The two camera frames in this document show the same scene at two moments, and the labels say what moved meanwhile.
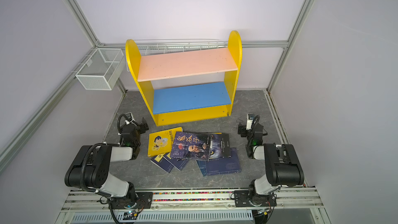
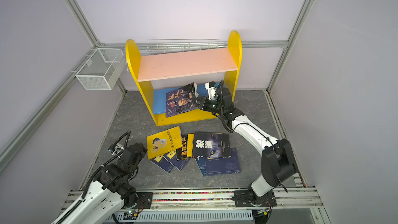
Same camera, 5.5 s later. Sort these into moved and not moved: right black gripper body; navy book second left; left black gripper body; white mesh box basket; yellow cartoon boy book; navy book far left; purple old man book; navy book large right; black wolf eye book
Moved: purple old man book; left black gripper body; right black gripper body
Not moved: black wolf eye book; navy book second left; yellow cartoon boy book; white mesh box basket; navy book large right; navy book far left
